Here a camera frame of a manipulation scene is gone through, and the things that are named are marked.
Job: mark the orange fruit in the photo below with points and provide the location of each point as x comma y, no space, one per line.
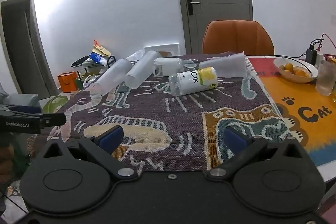
285,66
302,71

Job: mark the white mug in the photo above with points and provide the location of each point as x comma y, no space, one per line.
168,65

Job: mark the printed woven blanket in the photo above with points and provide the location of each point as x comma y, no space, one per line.
170,119

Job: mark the orange cartoon table mat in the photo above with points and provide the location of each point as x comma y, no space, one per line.
302,94

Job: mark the wide frosted plastic cup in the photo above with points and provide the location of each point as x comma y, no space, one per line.
225,65

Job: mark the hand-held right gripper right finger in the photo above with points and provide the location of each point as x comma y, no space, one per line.
235,140

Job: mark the blue and white bag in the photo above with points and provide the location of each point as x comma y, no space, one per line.
97,57

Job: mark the ribbed clear glass tumbler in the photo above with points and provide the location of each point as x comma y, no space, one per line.
325,78

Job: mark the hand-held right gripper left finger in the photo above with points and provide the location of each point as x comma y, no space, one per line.
113,138

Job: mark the orange chair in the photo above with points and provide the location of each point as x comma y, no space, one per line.
237,37

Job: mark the clear cup with yellow label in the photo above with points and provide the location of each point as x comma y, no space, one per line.
193,81

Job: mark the dark door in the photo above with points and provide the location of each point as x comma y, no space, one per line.
23,50

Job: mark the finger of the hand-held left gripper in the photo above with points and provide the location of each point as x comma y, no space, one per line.
53,119

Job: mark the grey cushion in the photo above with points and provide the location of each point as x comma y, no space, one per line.
18,99

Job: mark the black charger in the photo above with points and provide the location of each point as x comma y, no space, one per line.
311,56

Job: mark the small clear glass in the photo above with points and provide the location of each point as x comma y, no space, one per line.
189,64

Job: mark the red basket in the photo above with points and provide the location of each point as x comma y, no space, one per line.
330,58

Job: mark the white box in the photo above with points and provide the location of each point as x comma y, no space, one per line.
161,48

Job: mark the orange gift bag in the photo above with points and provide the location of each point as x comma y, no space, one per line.
67,82

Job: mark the tall frosted plastic cup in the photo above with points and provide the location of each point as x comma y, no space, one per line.
140,69
113,77

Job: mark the white bowl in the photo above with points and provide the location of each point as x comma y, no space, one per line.
282,75

